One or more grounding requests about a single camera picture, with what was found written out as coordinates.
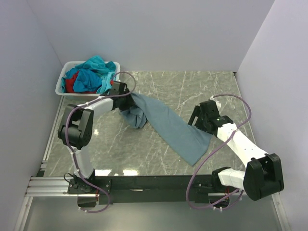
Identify red t shirt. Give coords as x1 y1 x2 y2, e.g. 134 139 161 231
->
64 71 114 93

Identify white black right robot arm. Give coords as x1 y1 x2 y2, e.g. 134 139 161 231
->
188 100 284 201

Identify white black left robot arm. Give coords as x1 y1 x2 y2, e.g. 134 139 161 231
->
58 80 134 194

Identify aluminium rail frame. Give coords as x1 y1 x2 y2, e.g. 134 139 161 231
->
13 96 70 231

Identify light cyan t shirt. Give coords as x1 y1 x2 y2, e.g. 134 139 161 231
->
60 71 116 94

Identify blue t shirt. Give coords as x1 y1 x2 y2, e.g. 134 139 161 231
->
62 68 102 93

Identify white plastic laundry basket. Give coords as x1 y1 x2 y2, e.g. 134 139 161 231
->
55 61 121 101

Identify grey-blue t shirt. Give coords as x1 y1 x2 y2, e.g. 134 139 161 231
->
121 93 211 166

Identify teal t shirt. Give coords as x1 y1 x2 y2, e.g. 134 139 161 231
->
75 55 116 75

